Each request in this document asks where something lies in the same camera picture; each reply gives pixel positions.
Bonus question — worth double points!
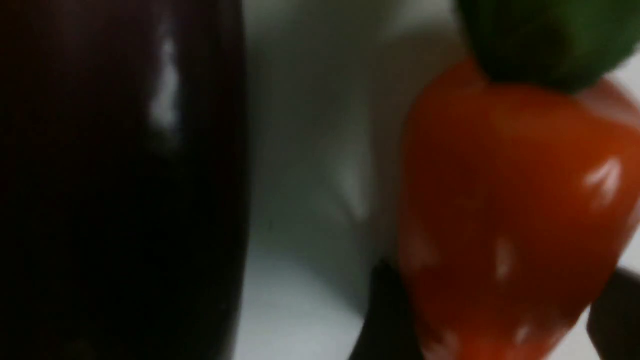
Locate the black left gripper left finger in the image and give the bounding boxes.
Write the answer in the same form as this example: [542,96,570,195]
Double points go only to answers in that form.
[349,260,423,360]

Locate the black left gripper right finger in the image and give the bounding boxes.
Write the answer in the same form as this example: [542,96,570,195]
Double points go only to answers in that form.
[586,268,640,360]

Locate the orange toy carrot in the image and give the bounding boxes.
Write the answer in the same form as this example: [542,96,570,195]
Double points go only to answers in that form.
[397,0,640,360]

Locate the purple toy eggplant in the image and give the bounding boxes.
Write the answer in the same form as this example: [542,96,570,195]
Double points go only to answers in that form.
[1,0,249,360]

